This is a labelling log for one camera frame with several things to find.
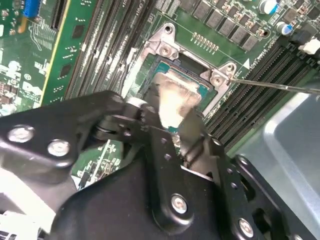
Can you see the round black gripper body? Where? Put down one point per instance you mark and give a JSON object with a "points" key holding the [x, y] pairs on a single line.
{"points": [[112, 212]]}

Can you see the silver-topped CPU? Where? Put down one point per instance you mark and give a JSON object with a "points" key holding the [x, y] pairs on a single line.
{"points": [[177, 100]]}

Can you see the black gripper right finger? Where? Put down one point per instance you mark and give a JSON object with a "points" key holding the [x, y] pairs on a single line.
{"points": [[237, 205]]}

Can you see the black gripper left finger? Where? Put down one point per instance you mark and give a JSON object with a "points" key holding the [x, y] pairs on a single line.
{"points": [[40, 120]]}

